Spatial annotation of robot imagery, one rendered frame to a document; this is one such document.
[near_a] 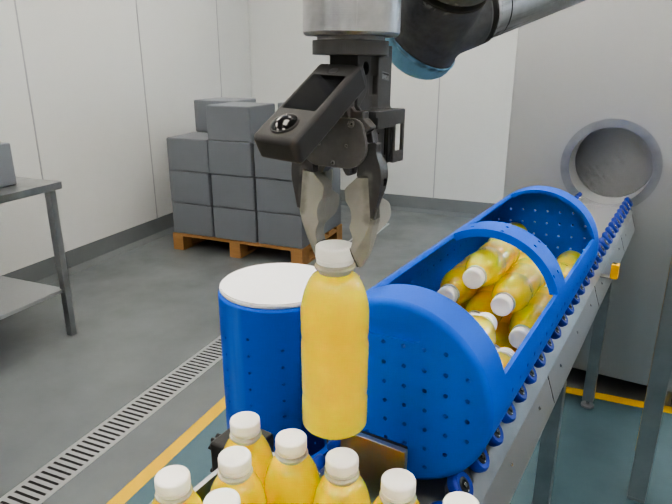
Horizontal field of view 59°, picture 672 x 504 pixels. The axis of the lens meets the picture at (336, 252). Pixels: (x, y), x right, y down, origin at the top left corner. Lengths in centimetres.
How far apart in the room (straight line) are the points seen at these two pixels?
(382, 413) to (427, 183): 537
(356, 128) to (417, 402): 45
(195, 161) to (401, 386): 411
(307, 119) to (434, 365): 44
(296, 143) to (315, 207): 12
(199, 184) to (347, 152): 432
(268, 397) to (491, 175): 488
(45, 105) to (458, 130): 364
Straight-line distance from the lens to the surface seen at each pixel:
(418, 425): 88
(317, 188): 58
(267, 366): 136
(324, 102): 52
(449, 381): 83
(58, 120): 477
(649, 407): 238
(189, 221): 501
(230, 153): 464
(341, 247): 58
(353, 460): 73
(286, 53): 664
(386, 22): 55
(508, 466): 112
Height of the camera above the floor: 155
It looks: 18 degrees down
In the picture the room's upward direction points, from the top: straight up
